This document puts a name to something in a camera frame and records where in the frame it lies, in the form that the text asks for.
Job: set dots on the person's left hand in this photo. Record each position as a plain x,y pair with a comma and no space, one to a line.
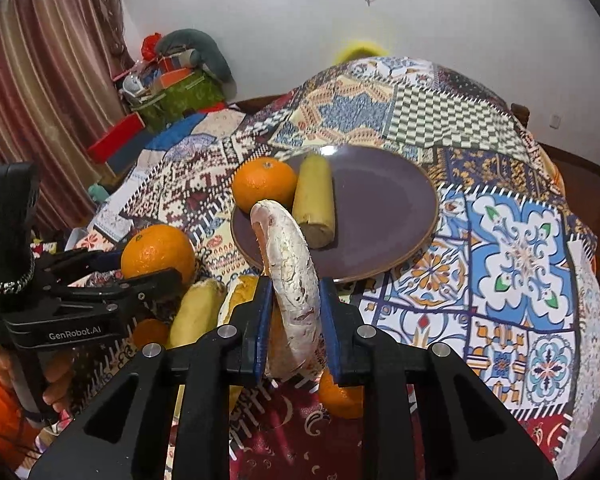
60,375

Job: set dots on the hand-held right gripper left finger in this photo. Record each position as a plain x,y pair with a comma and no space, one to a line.
262,320

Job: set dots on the red plastic bag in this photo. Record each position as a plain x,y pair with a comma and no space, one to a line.
150,45

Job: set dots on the teal soft item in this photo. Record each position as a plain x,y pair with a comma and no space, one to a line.
96,193

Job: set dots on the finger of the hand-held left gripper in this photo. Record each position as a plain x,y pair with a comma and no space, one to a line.
130,285
105,260

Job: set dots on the white plastic item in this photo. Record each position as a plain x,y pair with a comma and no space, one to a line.
131,86

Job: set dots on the yellow hoop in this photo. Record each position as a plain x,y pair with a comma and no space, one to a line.
360,47

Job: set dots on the person's left forearm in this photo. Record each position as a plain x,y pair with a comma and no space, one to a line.
0,410

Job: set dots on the yellow-green banana piece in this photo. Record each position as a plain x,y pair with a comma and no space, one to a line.
314,195

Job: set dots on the green bag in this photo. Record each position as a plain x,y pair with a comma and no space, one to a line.
185,97

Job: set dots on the wall socket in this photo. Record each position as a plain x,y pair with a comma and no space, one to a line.
555,121

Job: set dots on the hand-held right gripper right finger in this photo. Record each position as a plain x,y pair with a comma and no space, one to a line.
330,325

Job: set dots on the patchwork blanket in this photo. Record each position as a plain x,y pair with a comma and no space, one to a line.
505,250

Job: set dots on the red flat box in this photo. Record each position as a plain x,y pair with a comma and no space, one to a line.
117,135

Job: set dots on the striped red curtain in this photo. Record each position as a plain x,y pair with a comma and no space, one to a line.
45,85

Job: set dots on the orange box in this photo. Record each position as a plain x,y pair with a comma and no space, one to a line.
180,77

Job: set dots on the brown round plate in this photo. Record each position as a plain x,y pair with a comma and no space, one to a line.
380,210

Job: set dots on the large orange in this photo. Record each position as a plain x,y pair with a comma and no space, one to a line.
155,252

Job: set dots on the small orange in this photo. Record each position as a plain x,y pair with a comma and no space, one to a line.
150,334

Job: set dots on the medium orange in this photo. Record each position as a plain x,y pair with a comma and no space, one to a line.
262,187
340,402

